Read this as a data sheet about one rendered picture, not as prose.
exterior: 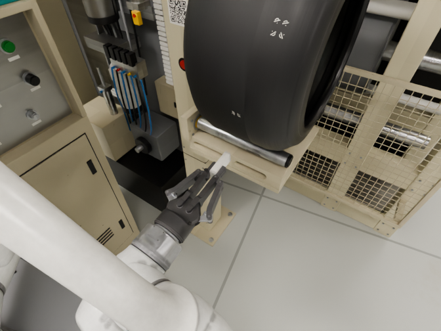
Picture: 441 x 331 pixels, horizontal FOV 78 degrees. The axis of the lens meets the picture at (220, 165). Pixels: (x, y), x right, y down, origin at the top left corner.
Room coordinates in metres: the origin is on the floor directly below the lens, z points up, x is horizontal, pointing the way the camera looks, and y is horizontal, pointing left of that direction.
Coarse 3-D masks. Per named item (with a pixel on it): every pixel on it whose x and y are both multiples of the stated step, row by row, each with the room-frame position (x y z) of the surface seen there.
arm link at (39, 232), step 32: (0, 192) 0.16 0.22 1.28; (32, 192) 0.17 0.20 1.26; (0, 224) 0.14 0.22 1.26; (32, 224) 0.14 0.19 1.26; (64, 224) 0.15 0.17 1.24; (32, 256) 0.12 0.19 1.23; (64, 256) 0.12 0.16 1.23; (96, 256) 0.13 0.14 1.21; (96, 288) 0.10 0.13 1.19; (128, 288) 0.10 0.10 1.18; (160, 288) 0.14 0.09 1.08; (128, 320) 0.08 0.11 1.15; (160, 320) 0.08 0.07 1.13; (192, 320) 0.09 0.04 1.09; (224, 320) 0.10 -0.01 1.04
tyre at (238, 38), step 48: (192, 0) 0.61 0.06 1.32; (240, 0) 0.55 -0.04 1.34; (288, 0) 0.51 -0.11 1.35; (336, 0) 0.53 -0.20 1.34; (192, 48) 0.57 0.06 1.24; (240, 48) 0.51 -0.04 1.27; (288, 48) 0.47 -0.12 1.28; (336, 48) 0.90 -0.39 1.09; (192, 96) 0.58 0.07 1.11; (240, 96) 0.49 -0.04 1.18; (288, 96) 0.46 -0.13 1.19; (288, 144) 0.51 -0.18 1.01
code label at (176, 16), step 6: (168, 0) 0.86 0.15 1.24; (174, 0) 0.85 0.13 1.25; (180, 0) 0.84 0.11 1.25; (186, 0) 0.83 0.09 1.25; (168, 6) 0.86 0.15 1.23; (174, 6) 0.85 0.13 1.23; (180, 6) 0.84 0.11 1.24; (186, 6) 0.83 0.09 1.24; (174, 12) 0.85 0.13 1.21; (180, 12) 0.84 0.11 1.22; (174, 18) 0.85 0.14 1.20; (180, 18) 0.84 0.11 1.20; (180, 24) 0.84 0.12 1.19
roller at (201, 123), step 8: (200, 120) 0.73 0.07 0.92; (200, 128) 0.72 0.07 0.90; (208, 128) 0.70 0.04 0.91; (216, 128) 0.69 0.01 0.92; (216, 136) 0.68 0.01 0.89; (224, 136) 0.66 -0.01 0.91; (232, 136) 0.65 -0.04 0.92; (240, 144) 0.63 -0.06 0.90; (248, 144) 0.62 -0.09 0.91; (256, 152) 0.60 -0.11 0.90; (264, 152) 0.59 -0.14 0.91; (272, 152) 0.58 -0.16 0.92; (280, 152) 0.58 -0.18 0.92; (272, 160) 0.57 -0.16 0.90; (280, 160) 0.55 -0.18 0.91; (288, 160) 0.55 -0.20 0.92
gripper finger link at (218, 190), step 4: (220, 180) 0.39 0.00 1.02; (220, 184) 0.38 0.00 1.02; (216, 188) 0.37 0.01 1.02; (220, 188) 0.37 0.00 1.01; (216, 192) 0.36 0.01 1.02; (220, 192) 0.37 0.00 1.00; (212, 196) 0.35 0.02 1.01; (216, 196) 0.35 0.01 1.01; (212, 200) 0.34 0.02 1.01; (216, 200) 0.34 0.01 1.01; (208, 204) 0.33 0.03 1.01; (212, 204) 0.33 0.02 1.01; (216, 204) 0.34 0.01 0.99; (208, 208) 0.32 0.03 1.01; (212, 208) 0.32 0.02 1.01; (208, 212) 0.31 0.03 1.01; (212, 212) 0.32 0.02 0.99; (208, 216) 0.30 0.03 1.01; (208, 220) 0.30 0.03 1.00
